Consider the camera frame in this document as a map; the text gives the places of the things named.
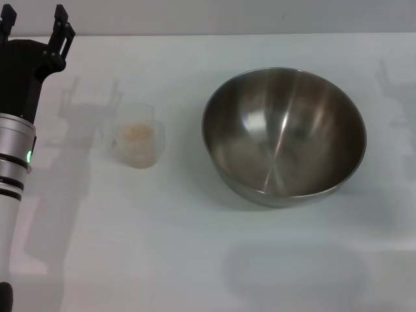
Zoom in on stainless steel mixing bowl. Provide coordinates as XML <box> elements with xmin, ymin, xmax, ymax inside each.
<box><xmin>201</xmin><ymin>66</ymin><xmax>368</xmax><ymax>209</ymax></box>

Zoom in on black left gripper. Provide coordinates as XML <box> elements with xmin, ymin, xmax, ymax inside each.
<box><xmin>0</xmin><ymin>4</ymin><xmax>77</xmax><ymax>124</ymax></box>

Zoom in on clear plastic measuring cup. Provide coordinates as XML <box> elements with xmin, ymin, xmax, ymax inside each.
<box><xmin>111</xmin><ymin>103</ymin><xmax>166</xmax><ymax>170</ymax></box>

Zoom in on beige rice grains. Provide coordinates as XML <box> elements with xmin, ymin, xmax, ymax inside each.
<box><xmin>117</xmin><ymin>124</ymin><xmax>154</xmax><ymax>165</ymax></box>

